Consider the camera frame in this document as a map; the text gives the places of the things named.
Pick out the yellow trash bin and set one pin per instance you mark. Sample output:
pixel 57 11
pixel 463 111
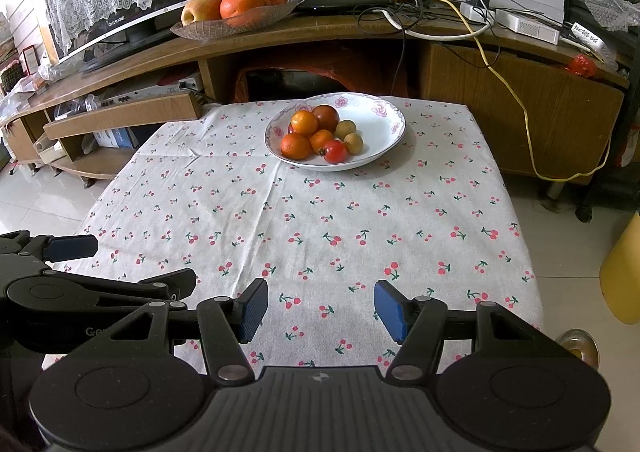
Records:
pixel 622 277

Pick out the glass fruit dish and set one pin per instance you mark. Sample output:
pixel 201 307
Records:
pixel 210 31

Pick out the bubble wrap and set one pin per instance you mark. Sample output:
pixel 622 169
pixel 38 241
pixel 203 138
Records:
pixel 610 7

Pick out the brown longan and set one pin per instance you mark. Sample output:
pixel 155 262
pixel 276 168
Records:
pixel 345 129
pixel 353 142

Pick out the yellow apple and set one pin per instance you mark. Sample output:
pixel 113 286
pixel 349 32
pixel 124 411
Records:
pixel 201 9

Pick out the large red tomato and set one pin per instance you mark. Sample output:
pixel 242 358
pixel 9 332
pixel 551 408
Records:
pixel 326 117

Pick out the white box device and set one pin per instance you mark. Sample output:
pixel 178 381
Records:
pixel 527 27

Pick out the small orange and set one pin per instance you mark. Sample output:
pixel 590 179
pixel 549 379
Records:
pixel 321 139
pixel 296 145
pixel 304 123

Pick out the wooden television stand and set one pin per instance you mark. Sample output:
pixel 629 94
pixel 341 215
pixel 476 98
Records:
pixel 565 107

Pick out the white set-top box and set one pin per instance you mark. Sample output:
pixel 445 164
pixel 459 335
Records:
pixel 145 93

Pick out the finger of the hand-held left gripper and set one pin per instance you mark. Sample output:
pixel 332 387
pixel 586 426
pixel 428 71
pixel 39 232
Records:
pixel 72 247
pixel 150 284

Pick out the black shelf rack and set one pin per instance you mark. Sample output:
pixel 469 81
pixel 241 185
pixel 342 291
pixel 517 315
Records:
pixel 630 82

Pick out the large orange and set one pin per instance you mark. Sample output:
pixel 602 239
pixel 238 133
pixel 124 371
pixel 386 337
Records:
pixel 245 1

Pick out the white floral plate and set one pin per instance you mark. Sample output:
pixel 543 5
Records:
pixel 380 132

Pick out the round metal lid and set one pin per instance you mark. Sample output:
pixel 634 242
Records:
pixel 580 344

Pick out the blue and white box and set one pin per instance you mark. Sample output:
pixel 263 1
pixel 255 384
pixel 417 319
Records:
pixel 115 137

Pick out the white power adapter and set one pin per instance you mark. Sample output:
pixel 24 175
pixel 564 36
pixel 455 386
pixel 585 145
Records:
pixel 475 13

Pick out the white perforated device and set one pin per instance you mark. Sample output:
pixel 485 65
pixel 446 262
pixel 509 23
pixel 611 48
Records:
pixel 595 44

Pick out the cherry print tablecloth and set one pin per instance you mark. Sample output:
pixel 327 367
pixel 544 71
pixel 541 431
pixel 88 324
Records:
pixel 310 222

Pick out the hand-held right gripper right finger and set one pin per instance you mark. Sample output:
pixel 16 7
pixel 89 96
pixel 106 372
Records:
pixel 389 309

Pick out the red crumpled plastic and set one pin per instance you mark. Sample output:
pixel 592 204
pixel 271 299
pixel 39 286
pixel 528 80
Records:
pixel 582 66

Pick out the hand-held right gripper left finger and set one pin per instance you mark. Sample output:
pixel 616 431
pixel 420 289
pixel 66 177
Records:
pixel 252 307

